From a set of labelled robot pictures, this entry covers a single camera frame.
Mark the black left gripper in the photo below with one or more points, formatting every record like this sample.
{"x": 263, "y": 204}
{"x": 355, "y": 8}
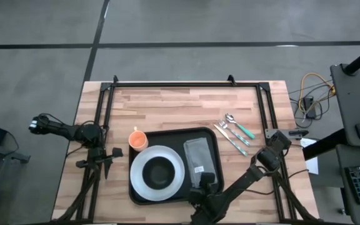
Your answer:
{"x": 96, "y": 154}

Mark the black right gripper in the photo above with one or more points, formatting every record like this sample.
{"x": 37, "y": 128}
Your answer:
{"x": 207, "y": 180}

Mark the grey napkin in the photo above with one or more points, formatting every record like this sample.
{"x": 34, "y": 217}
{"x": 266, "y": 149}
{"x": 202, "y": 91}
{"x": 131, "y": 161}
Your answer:
{"x": 198, "y": 156}

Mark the white plate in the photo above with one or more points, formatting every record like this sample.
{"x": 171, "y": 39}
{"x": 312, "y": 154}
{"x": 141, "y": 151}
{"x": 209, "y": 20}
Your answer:
{"x": 136, "y": 178}

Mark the orange cup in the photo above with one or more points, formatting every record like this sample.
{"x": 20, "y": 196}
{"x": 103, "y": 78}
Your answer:
{"x": 137, "y": 140}

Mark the black bowl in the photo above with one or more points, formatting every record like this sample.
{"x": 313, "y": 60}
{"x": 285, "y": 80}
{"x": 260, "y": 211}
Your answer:
{"x": 158, "y": 172}

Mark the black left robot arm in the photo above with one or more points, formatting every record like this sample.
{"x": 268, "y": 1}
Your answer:
{"x": 80, "y": 132}

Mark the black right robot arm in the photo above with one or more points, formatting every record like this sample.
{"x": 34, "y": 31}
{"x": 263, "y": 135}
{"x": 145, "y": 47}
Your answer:
{"x": 239, "y": 184}

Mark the black tray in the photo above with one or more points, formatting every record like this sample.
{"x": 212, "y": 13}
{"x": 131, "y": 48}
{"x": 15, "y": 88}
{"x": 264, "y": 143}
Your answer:
{"x": 173, "y": 137}

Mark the grey metal stand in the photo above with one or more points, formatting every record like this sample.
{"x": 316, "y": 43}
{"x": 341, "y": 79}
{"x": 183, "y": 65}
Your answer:
{"x": 5, "y": 154}

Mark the white paper sheet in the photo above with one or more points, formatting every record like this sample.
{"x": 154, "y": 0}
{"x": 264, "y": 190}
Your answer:
{"x": 312, "y": 165}

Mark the black desk leg bar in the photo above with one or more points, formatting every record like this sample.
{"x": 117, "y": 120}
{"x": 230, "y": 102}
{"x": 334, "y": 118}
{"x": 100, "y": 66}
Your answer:
{"x": 323, "y": 145}

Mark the black power adapter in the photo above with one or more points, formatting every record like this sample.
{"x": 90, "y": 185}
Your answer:
{"x": 308, "y": 104}

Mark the grey desk top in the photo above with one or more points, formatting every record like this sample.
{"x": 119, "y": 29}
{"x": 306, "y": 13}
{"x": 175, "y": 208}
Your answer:
{"x": 352, "y": 100}

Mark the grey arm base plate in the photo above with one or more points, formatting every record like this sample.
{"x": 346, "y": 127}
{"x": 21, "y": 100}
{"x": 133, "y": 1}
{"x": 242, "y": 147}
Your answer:
{"x": 272, "y": 133}

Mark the black aluminium table frame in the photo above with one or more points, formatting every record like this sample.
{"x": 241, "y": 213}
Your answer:
{"x": 183, "y": 84}

